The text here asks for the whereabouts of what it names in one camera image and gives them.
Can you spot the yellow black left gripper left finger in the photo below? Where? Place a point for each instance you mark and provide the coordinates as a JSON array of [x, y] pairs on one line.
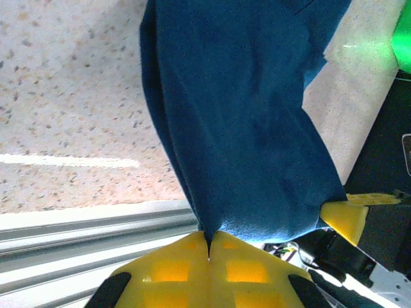
[[170, 279]]

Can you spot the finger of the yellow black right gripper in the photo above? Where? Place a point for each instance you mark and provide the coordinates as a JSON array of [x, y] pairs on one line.
[[343, 221], [372, 199]]

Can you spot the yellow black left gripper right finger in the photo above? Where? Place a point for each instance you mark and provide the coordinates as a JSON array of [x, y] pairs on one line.
[[250, 282]]

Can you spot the navy blue t-shirt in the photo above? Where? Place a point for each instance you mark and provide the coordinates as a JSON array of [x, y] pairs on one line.
[[241, 112]]

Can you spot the green plastic basket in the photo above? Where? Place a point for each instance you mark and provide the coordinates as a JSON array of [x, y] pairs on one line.
[[403, 45]]

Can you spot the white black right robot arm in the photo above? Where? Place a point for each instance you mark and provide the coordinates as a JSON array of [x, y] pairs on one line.
[[395, 288]]

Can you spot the aluminium frame rail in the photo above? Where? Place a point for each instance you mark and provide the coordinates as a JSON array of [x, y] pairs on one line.
[[64, 244]]

